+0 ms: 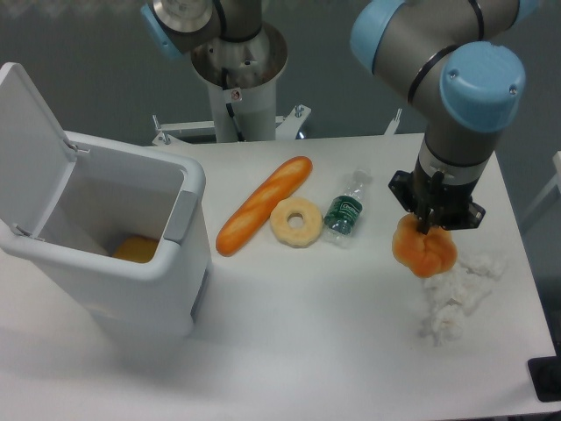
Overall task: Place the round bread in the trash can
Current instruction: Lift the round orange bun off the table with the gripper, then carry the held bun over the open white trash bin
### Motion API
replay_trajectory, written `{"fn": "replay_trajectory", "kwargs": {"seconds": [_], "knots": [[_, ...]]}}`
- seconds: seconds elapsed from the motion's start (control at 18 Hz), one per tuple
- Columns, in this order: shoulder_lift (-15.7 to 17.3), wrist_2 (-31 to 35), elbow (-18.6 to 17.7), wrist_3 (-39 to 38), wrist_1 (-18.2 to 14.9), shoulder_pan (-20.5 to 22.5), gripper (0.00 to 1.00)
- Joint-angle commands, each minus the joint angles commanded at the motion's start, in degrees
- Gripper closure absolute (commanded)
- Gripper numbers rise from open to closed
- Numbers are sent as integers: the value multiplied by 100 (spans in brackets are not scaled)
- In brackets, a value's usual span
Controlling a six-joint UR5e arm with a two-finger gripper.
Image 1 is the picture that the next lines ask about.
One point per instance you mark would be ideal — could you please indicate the black device at edge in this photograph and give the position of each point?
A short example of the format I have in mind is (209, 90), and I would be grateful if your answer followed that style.
(545, 377)

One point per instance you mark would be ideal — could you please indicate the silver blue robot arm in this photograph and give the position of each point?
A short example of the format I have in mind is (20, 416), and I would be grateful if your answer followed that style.
(438, 55)

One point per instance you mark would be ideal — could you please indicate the long baguette bread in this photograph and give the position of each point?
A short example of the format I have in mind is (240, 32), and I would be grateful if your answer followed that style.
(257, 208)

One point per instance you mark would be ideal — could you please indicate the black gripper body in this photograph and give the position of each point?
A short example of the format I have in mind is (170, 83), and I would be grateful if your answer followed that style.
(435, 202)

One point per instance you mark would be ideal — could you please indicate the clear green-label water bottle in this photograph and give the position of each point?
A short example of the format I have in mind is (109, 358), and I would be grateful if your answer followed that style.
(342, 216)

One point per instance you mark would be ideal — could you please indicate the white trash can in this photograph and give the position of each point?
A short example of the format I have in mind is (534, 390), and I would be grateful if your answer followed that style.
(68, 200)

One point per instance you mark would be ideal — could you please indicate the crumpled white tissue paper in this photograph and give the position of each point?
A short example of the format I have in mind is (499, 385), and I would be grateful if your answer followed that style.
(457, 293)

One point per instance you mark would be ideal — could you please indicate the yellow bread inside bin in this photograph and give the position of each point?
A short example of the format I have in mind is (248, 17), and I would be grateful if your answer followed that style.
(137, 249)

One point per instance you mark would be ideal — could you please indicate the pale ring donut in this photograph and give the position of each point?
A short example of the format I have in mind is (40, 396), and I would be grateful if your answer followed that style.
(296, 222)

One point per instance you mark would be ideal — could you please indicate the white frame at right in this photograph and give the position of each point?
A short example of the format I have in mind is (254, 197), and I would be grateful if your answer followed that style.
(544, 199)

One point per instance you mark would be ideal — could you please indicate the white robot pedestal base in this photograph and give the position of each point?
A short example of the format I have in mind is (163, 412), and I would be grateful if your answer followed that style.
(241, 81)

